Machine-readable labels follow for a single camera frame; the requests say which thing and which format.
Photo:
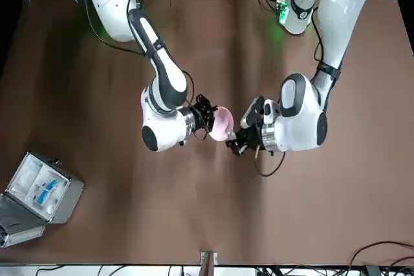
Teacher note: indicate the silver aluminium case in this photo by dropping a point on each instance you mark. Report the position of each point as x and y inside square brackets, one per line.
[68, 198]

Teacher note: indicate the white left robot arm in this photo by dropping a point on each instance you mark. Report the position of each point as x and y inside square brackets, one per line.
[300, 111]

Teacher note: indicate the aluminium profile post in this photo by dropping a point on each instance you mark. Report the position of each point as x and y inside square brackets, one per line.
[208, 263]

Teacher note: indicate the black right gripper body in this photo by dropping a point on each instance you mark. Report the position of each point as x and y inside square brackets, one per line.
[199, 116]

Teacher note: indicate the pink bowl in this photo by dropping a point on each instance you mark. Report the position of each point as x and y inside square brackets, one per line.
[221, 124]

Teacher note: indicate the blue white medicine packet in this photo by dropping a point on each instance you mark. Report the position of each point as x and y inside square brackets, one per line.
[42, 196]
[52, 185]

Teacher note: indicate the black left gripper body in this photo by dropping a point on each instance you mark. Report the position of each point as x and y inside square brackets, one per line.
[254, 138]

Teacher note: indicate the clear plastic pack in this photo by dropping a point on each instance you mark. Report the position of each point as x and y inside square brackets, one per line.
[26, 176]

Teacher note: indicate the white round container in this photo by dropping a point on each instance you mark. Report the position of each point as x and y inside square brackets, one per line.
[50, 209]

